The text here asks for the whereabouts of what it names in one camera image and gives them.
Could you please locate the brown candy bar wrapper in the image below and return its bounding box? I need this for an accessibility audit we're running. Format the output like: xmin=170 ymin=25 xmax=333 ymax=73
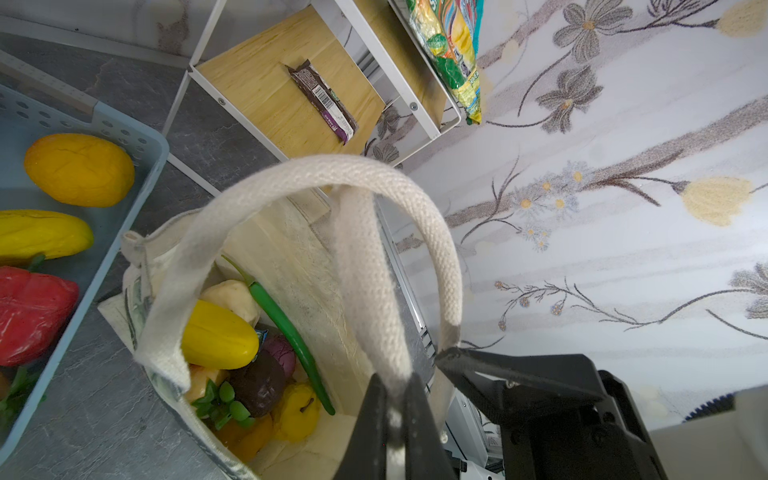
xmin=286 ymin=60 xmax=359 ymax=145

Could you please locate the orange potato toy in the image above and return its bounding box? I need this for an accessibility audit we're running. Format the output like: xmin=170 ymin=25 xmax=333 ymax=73
xmin=214 ymin=414 xmax=274 ymax=463

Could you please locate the green chili pepper toy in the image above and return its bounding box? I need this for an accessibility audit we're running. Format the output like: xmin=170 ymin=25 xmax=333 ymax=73
xmin=222 ymin=254 xmax=336 ymax=416

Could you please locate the red bell pepper toy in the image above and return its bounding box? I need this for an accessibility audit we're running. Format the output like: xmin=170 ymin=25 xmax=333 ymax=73
xmin=1 ymin=254 xmax=79 ymax=367

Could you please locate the cream white round vegetable toy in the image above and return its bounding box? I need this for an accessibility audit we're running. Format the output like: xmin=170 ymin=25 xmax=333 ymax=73
xmin=199 ymin=280 xmax=262 ymax=327

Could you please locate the green yellow snack bag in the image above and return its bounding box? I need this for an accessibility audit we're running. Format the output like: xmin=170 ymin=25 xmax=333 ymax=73
xmin=406 ymin=0 xmax=484 ymax=124

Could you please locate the dark mangosteen toy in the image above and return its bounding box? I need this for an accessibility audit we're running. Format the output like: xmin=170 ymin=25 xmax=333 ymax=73
xmin=191 ymin=353 xmax=287 ymax=431

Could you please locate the red peach toy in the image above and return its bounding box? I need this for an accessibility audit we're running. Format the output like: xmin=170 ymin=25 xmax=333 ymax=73
xmin=184 ymin=364 xmax=229 ymax=403
xmin=1 ymin=367 xmax=41 ymax=431

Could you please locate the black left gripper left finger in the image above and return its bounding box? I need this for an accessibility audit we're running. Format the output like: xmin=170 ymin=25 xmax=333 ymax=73
xmin=334 ymin=374 xmax=388 ymax=480

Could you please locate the yellow apple toy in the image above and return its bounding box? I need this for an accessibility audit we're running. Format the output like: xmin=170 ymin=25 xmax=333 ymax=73
xmin=271 ymin=383 xmax=322 ymax=442

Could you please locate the orange fruit toy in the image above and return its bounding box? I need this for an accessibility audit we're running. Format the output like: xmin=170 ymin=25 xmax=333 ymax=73
xmin=23 ymin=133 xmax=135 ymax=208

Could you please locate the purple cabbage toy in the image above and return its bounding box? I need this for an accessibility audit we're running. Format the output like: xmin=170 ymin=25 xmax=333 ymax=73
xmin=264 ymin=335 xmax=297 ymax=378

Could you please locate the cream canvas tote bag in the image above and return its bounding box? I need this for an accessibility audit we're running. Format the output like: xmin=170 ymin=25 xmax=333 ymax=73
xmin=99 ymin=155 xmax=463 ymax=479

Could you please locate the blue plastic basket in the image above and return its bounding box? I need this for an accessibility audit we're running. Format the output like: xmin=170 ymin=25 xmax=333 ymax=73
xmin=1 ymin=54 xmax=169 ymax=457

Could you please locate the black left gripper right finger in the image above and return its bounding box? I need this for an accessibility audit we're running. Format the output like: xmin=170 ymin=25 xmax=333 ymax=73
xmin=402 ymin=374 xmax=457 ymax=480

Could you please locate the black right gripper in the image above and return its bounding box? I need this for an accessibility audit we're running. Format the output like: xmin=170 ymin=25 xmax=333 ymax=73
xmin=436 ymin=347 xmax=668 ymax=479

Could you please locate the white wire wooden shelf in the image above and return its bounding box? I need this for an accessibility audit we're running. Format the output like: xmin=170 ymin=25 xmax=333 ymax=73
xmin=162 ymin=1 xmax=462 ymax=162

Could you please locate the yellow mango toy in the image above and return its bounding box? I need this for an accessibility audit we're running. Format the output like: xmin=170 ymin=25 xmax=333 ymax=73
xmin=181 ymin=300 xmax=261 ymax=370
xmin=1 ymin=210 xmax=94 ymax=265

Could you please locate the blue candy bag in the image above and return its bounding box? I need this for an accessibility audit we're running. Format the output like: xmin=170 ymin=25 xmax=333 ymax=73
xmin=255 ymin=329 xmax=270 ymax=349

